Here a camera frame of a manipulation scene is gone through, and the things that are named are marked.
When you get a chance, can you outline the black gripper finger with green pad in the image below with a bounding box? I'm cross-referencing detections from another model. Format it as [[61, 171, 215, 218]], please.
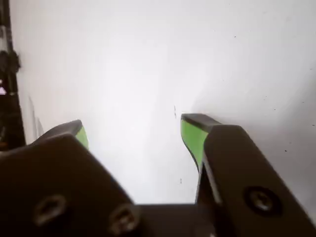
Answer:
[[180, 113, 316, 237], [0, 119, 142, 237]]

